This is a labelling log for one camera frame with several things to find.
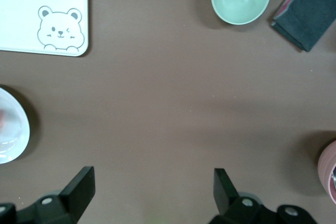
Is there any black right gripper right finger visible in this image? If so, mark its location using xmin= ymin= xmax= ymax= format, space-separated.
xmin=209 ymin=168 xmax=279 ymax=224

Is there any pink ribbed bowl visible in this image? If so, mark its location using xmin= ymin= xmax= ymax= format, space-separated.
xmin=317 ymin=140 xmax=336 ymax=205

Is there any dark grey folded cloth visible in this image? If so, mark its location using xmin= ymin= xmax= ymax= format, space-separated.
xmin=270 ymin=0 xmax=336 ymax=52

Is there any white round plate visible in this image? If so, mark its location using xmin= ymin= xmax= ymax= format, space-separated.
xmin=0 ymin=87 xmax=31 ymax=165

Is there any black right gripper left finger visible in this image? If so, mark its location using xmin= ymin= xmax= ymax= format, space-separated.
xmin=15 ymin=166 xmax=96 ymax=224

